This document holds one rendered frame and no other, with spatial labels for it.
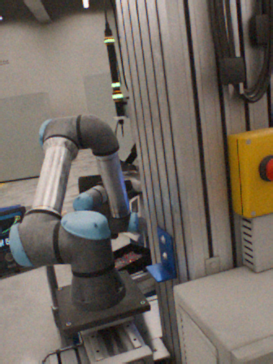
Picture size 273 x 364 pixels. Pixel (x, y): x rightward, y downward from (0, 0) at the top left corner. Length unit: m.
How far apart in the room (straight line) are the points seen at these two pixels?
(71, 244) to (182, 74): 0.52
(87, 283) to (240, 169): 0.53
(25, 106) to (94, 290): 8.05
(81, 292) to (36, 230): 0.20
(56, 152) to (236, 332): 0.82
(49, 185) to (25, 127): 7.83
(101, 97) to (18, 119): 2.50
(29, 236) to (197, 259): 0.48
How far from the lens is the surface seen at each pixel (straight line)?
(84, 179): 2.08
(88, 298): 0.97
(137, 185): 1.60
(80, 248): 0.93
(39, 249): 0.97
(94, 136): 1.20
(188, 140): 0.59
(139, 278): 1.49
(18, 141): 8.96
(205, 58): 0.61
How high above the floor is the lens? 1.55
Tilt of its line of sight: 13 degrees down
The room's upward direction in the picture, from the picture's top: 8 degrees counter-clockwise
